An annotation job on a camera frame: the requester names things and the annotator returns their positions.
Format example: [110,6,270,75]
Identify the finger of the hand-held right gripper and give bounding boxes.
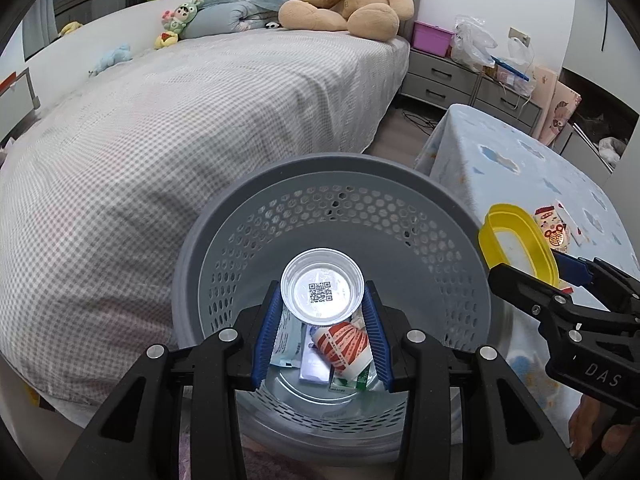
[487,262,577,322]
[552,251,640,312]

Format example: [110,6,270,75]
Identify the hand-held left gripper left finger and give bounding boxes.
[55,280,284,480]

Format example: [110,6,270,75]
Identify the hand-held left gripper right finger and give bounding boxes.
[362,280,583,480]

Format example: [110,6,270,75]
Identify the light blue wrapper packet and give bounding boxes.
[270,309,306,369]

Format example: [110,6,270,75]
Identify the red white paper cup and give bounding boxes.
[311,321,374,379]

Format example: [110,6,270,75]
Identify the yellow plastic lid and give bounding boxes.
[477,203,562,289]

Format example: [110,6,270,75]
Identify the white green small carton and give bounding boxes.
[329,359,379,392]

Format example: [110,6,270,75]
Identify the clear plastic cup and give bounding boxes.
[280,248,366,324]

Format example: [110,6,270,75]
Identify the grey perforated plastic basket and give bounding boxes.
[171,152,511,466]

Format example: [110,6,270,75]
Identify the person's right hand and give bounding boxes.
[567,394,640,461]

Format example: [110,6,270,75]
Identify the white red paper packet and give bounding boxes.
[532,200,584,247]

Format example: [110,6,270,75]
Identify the blue cloud print tablecloth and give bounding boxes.
[414,103,640,461]

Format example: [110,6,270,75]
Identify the pink picture board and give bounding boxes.
[542,80,583,147]
[530,65,559,141]

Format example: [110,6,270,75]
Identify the dark open cabinet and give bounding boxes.
[559,65,640,172]

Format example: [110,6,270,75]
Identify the grey drawer nightstand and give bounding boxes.
[400,50,482,112]
[472,75,544,129]

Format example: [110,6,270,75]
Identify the clear plastic bag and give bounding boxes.
[450,14,499,72]
[506,37,536,97]

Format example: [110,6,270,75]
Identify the blue stick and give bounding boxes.
[490,55,530,82]

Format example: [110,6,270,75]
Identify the bed with checkered sheet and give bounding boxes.
[0,0,425,407]

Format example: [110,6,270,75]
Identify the pink storage box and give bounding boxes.
[412,21,455,57]

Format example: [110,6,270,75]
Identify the blue plush toy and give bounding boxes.
[89,44,132,77]

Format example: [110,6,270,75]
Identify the light blue quilt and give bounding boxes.
[182,0,311,41]

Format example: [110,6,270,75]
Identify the large brown teddy bear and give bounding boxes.
[278,0,416,41]

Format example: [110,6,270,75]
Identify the doll plush with green hat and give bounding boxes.
[161,0,206,36]

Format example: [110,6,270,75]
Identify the grey curtain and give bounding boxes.
[22,0,58,61]

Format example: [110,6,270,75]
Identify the black floor cables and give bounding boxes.
[402,109,442,134]

